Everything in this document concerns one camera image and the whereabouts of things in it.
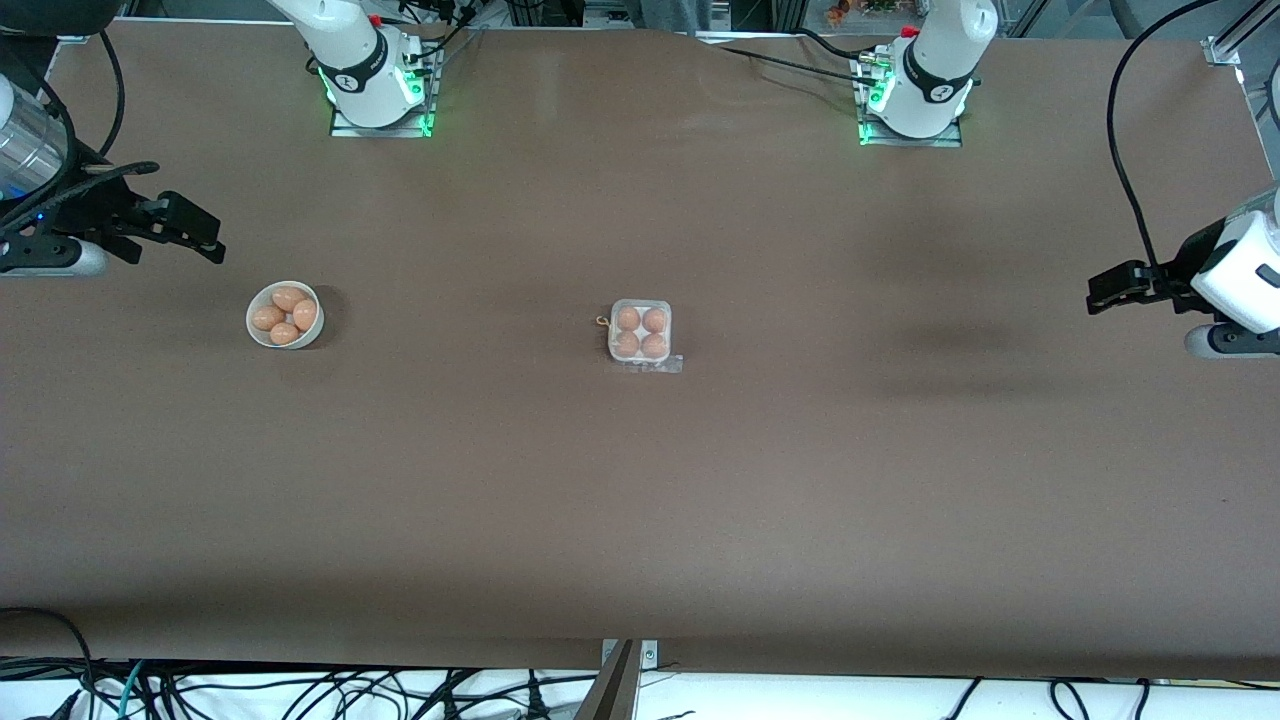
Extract clear plastic egg carton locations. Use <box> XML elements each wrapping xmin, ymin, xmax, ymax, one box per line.
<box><xmin>606</xmin><ymin>298</ymin><xmax>684</xmax><ymax>375</ymax></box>

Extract white round bowl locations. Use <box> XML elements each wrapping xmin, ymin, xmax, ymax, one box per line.
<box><xmin>245</xmin><ymin>281</ymin><xmax>325</xmax><ymax>350</ymax></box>

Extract colourful shelf clutter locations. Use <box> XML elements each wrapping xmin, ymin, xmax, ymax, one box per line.
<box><xmin>822</xmin><ymin>0</ymin><xmax>906</xmax><ymax>27</ymax></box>

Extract brown table cover sheet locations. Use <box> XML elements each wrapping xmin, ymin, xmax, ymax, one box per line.
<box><xmin>0</xmin><ymin>20</ymin><xmax>1280</xmax><ymax>683</ymax></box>

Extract grey trousers of person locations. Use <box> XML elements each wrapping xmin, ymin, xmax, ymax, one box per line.
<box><xmin>637</xmin><ymin>0</ymin><xmax>713</xmax><ymax>37</ymax></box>

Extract dark metal bar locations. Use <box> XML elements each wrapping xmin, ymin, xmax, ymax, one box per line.
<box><xmin>573</xmin><ymin>640</ymin><xmax>641</xmax><ymax>720</ymax></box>

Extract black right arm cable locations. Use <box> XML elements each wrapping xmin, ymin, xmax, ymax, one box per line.
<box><xmin>0</xmin><ymin>28</ymin><xmax>161</xmax><ymax>246</ymax></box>

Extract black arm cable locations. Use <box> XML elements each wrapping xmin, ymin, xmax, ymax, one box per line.
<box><xmin>0</xmin><ymin>28</ymin><xmax>161</xmax><ymax>246</ymax></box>
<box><xmin>1105</xmin><ymin>0</ymin><xmax>1221</xmax><ymax>301</ymax></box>

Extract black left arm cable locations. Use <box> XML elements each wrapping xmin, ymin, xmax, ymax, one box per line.
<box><xmin>1105</xmin><ymin>0</ymin><xmax>1221</xmax><ymax>301</ymax></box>

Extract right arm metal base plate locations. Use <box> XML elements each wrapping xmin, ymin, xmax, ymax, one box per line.
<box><xmin>330</xmin><ymin>38</ymin><xmax>438</xmax><ymax>138</ymax></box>

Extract aluminium frame corner profile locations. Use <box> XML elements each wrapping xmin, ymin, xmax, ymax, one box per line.
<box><xmin>1203</xmin><ymin>0</ymin><xmax>1280</xmax><ymax>69</ymax></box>

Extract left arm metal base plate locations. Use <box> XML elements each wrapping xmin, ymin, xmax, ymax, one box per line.
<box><xmin>853</xmin><ymin>50</ymin><xmax>964</xmax><ymax>148</ymax></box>

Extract black cables behind right base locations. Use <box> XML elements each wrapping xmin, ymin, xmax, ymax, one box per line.
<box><xmin>395</xmin><ymin>0</ymin><xmax>486</xmax><ymax>63</ymax></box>

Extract short black base cable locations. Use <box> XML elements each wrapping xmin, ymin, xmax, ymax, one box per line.
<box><xmin>797</xmin><ymin>28</ymin><xmax>876</xmax><ymax>59</ymax></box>

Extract long black base cable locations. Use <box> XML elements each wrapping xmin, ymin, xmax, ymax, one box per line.
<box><xmin>715</xmin><ymin>45</ymin><xmax>881</xmax><ymax>83</ymax></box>

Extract black looped floor cable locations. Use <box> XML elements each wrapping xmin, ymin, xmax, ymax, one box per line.
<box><xmin>0</xmin><ymin>606</ymin><xmax>98</xmax><ymax>720</ymax></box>

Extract teal floor cable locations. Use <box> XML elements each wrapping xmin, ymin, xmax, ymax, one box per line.
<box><xmin>115</xmin><ymin>660</ymin><xmax>148</xmax><ymax>720</ymax></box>

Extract grey metal edge bracket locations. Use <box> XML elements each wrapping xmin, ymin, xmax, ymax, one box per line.
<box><xmin>600</xmin><ymin>640</ymin><xmax>659</xmax><ymax>673</ymax></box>

